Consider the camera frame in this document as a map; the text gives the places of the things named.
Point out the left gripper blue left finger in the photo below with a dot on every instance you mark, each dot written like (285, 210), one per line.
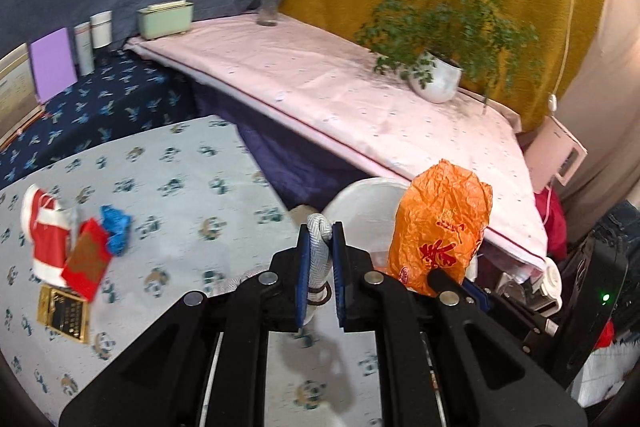
(302, 281)

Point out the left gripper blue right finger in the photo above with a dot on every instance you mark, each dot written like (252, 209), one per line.
(338, 246)

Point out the orange plastic bag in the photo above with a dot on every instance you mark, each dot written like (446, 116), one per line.
(440, 223)

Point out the blue wrapper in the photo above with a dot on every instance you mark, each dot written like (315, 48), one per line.
(116, 223)

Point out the red paper envelope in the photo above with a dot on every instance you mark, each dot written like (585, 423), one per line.
(88, 261)

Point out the gold black cigarette box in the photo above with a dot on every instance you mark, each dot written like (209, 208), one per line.
(64, 312)

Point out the red white paper cup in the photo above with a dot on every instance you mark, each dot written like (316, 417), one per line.
(47, 227)

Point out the white lined trash bin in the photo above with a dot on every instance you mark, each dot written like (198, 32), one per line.
(367, 210)

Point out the white round appliance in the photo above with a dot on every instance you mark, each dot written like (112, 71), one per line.
(540, 294)

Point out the panda print table cloth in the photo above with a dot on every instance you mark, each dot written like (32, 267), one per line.
(203, 219)

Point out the pink bed cover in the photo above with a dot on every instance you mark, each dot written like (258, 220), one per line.
(323, 87)

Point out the pink electric kettle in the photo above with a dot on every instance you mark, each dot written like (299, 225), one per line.
(554, 155)

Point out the potted green plant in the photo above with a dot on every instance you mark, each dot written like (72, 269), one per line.
(483, 39)

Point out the navy floral cloth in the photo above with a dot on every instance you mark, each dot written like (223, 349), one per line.
(125, 96)

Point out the green tissue box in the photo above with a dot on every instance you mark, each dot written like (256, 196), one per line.
(165, 19)

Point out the white jar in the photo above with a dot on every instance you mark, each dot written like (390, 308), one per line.
(101, 29)

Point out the white slim bottle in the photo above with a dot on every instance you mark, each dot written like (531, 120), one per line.
(84, 48)

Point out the desk calendar on stand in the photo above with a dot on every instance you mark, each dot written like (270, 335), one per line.
(19, 104)

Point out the purple card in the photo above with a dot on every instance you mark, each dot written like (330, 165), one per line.
(52, 64)

